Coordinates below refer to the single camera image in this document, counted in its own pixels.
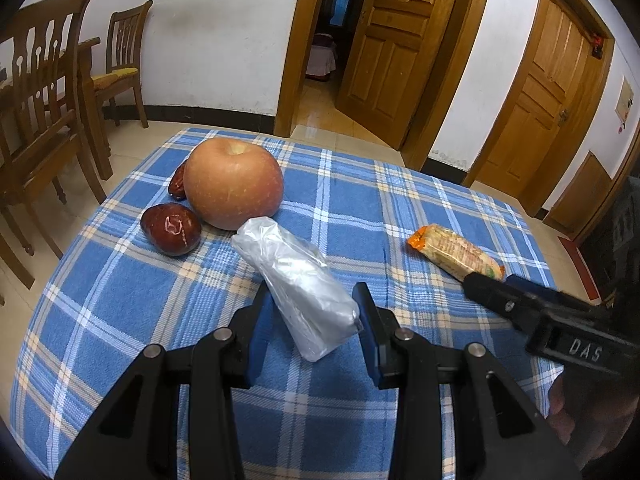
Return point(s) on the wooden chair with yellow cushion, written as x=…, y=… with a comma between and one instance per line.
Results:
x=125, y=35

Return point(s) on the orange snack wrapper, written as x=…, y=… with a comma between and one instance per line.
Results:
x=455, y=252

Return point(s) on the wooden door frame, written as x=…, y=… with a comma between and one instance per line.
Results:
x=295, y=60
x=582, y=125

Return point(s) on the person's right hand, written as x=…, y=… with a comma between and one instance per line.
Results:
x=590, y=420

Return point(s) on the red doormat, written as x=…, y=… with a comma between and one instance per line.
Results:
x=575, y=265

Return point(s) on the wooden panel door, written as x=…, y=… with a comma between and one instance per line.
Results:
x=540, y=100
x=395, y=50

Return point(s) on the red door ornament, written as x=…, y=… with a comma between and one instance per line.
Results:
x=596, y=46

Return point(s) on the large pale red apple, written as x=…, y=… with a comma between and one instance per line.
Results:
x=232, y=185

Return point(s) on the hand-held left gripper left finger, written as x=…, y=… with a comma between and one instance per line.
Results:
x=257, y=335

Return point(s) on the large red jujube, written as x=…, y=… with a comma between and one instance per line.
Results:
x=170, y=230

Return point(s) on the silver plastic packet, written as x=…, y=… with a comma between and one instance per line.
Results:
x=300, y=285

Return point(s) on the wooden dining chair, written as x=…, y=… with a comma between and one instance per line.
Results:
x=45, y=60

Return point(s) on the small red jujube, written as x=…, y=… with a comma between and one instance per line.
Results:
x=177, y=182

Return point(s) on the bed with pink cover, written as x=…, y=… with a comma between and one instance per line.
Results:
x=321, y=60

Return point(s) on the cream wall box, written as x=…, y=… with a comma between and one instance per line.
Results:
x=624, y=102

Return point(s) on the low wooden wall cabinet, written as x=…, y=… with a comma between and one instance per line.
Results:
x=580, y=195

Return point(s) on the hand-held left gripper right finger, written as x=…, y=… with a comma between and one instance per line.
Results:
x=370, y=340

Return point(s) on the blue plaid tablecloth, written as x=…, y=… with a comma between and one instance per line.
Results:
x=350, y=210

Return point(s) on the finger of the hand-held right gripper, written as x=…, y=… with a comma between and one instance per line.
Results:
x=532, y=289
x=500, y=300

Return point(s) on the black entrance door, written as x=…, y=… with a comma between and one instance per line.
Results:
x=615, y=250

